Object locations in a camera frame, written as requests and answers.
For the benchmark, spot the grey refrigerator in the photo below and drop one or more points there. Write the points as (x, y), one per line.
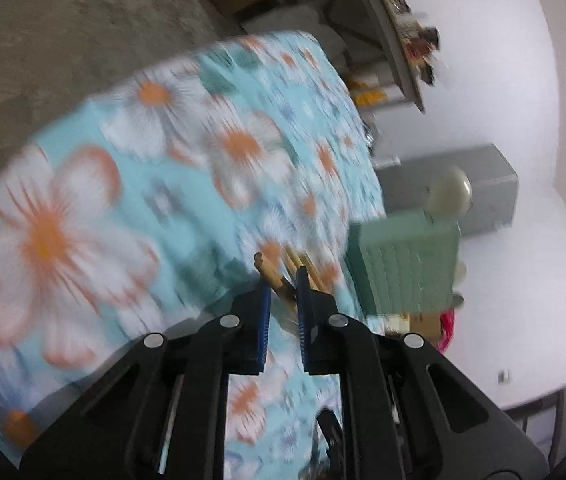
(468, 190)

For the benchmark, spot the white wall socket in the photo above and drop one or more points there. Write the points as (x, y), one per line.
(504, 376)

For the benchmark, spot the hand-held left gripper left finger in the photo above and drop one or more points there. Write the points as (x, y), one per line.
(264, 325)

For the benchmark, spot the green perforated utensil holder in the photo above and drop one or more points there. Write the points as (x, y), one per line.
(408, 265)

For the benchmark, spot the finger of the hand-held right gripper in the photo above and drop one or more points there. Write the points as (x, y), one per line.
(330, 440)

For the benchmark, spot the open cardboard box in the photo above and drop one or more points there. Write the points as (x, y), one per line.
(413, 325)

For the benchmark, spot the red plastic bag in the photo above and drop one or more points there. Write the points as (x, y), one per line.
(447, 330)

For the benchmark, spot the clutter of small desk items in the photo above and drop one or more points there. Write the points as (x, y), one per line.
(415, 35)

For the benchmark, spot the floral light blue blanket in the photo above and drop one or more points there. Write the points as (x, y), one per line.
(88, 210)

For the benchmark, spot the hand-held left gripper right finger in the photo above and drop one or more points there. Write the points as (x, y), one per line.
(304, 325)

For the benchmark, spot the pile of bamboo chopsticks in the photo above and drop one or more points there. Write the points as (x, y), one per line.
(280, 280)

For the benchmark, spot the cream plastic soup ladle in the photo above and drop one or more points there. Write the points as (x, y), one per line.
(450, 192)

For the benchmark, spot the yellow plastic bag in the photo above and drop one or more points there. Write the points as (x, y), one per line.
(370, 96)

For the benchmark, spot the grey desk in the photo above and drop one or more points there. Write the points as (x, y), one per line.
(393, 35)

